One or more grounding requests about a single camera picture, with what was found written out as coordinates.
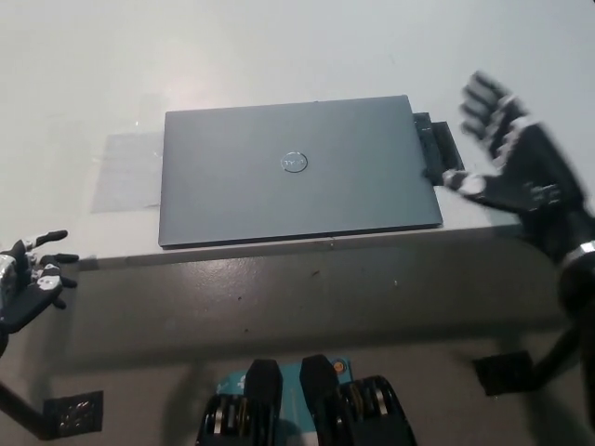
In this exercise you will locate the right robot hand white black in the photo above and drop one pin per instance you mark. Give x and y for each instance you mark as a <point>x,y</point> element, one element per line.
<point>539,186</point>

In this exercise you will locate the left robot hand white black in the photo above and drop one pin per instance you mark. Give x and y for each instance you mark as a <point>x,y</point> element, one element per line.
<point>28,295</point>

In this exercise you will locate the dark grey Dell laptop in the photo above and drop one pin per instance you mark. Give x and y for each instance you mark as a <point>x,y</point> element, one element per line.
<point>297,186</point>

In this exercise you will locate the wide black tape patch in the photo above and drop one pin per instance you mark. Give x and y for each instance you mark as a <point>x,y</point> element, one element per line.
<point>448,146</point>

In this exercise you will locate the black table leg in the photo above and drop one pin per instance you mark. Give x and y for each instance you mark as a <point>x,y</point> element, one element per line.
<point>25,413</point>
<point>555,358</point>

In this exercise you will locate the narrow black tape strip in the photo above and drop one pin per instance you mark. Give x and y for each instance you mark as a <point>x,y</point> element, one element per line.
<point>427,139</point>

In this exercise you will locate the black floor tape patch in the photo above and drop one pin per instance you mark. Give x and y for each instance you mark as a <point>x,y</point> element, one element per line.
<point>502,371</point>
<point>74,413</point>

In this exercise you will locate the clear tape sheet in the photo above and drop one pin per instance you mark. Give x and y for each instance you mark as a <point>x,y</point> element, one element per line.
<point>130,172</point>

